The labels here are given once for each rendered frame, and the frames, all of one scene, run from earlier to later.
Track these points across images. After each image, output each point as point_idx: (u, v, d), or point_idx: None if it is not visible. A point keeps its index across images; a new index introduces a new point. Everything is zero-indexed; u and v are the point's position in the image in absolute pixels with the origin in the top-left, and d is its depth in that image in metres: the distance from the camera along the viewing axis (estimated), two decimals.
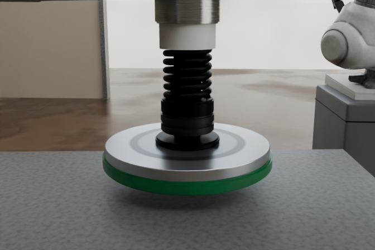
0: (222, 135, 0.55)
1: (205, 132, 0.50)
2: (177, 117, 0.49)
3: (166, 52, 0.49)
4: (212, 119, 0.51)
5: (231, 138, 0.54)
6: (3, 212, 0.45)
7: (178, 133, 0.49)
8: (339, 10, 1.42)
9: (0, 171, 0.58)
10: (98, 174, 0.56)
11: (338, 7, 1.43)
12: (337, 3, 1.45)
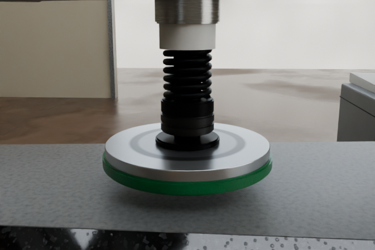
0: (210, 153, 0.48)
1: (205, 132, 0.50)
2: (177, 118, 0.49)
3: (166, 52, 0.49)
4: (212, 119, 0.51)
5: (196, 155, 0.47)
6: (123, 196, 0.50)
7: (178, 133, 0.49)
8: None
9: (95, 161, 0.62)
10: None
11: None
12: None
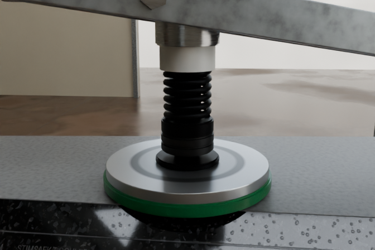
0: (222, 153, 0.56)
1: (205, 152, 0.50)
2: (177, 138, 0.49)
3: (166, 73, 0.49)
4: (212, 139, 0.51)
5: (231, 157, 0.54)
6: None
7: (178, 153, 0.50)
8: None
9: None
10: (269, 154, 0.65)
11: None
12: None
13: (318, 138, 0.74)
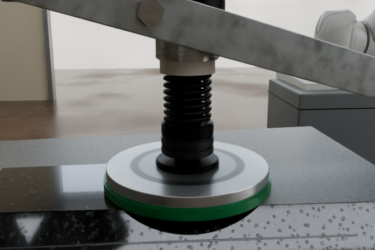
0: (227, 159, 0.55)
1: (205, 155, 0.50)
2: (177, 141, 0.50)
3: (166, 77, 0.49)
4: (211, 142, 0.51)
5: (232, 164, 0.53)
6: (54, 183, 0.53)
7: (178, 156, 0.50)
8: None
9: (28, 155, 0.65)
10: (118, 153, 0.66)
11: None
12: None
13: None
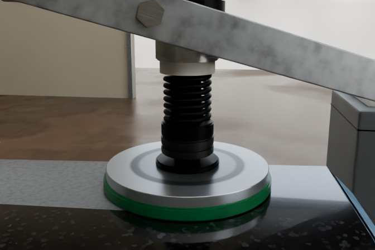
0: (159, 153, 0.57)
1: (205, 155, 0.50)
2: (177, 141, 0.50)
3: (166, 77, 0.49)
4: (211, 142, 0.51)
5: None
6: None
7: (178, 156, 0.50)
8: None
9: None
10: (41, 188, 0.52)
11: None
12: None
13: None
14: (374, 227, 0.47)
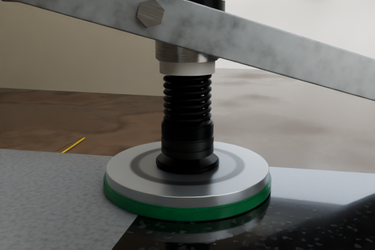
0: (160, 175, 0.49)
1: (205, 155, 0.50)
2: (177, 141, 0.50)
3: (166, 77, 0.49)
4: (211, 142, 0.51)
5: (147, 172, 0.50)
6: (209, 239, 0.40)
7: (178, 156, 0.50)
8: None
9: None
10: (291, 198, 0.49)
11: None
12: None
13: (367, 177, 0.56)
14: None
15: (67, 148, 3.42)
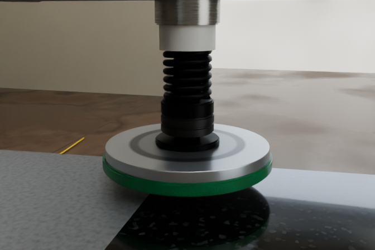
0: None
1: (205, 133, 0.50)
2: (177, 119, 0.49)
3: (166, 53, 0.49)
4: (212, 120, 0.51)
5: (216, 133, 0.57)
6: (202, 241, 0.39)
7: (178, 134, 0.49)
8: None
9: None
10: (285, 199, 0.49)
11: None
12: None
13: (363, 178, 0.55)
14: None
15: (67, 148, 3.41)
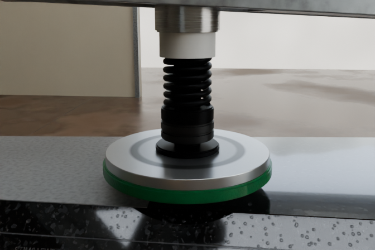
0: None
1: (205, 140, 0.50)
2: (177, 125, 0.49)
3: (166, 61, 0.49)
4: (212, 127, 0.51)
5: None
6: None
7: (178, 140, 0.49)
8: None
9: None
10: (269, 155, 0.64)
11: None
12: None
13: (319, 139, 0.73)
14: None
15: None
